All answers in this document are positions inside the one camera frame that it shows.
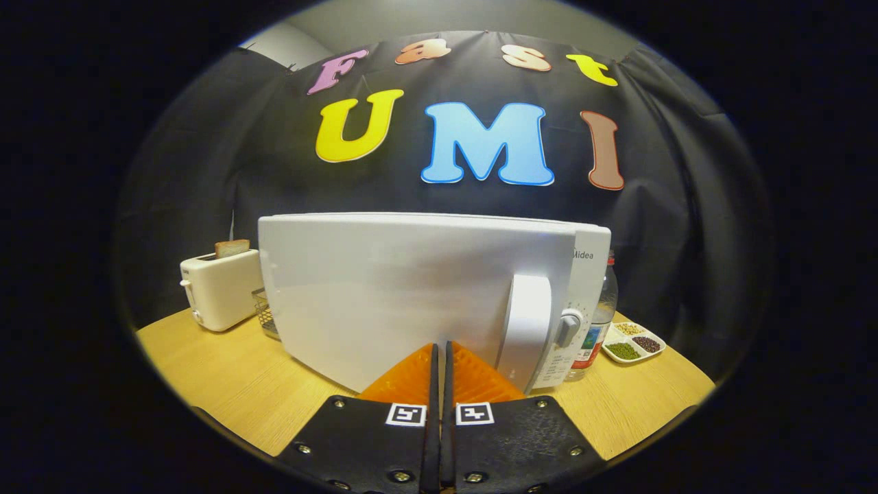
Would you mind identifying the white divided bean dish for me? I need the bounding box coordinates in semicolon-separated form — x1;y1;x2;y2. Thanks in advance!
602;321;666;364

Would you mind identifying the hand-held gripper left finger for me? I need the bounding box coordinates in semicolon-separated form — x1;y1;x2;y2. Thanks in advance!
278;342;440;494

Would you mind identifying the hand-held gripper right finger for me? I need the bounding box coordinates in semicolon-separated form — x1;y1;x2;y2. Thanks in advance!
442;341;608;494

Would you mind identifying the metal wire basket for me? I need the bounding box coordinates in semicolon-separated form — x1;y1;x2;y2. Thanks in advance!
252;288;281;340

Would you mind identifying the white microwave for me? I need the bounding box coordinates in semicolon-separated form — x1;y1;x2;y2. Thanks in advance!
257;213;611;395

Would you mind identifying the clear bottle red label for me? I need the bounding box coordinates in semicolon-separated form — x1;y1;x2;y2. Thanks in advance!
566;250;618;381

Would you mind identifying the black backdrop cloth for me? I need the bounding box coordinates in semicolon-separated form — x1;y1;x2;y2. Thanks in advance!
117;31;772;378

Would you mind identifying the white toaster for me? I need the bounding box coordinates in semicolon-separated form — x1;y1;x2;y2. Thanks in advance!
180;249;263;333

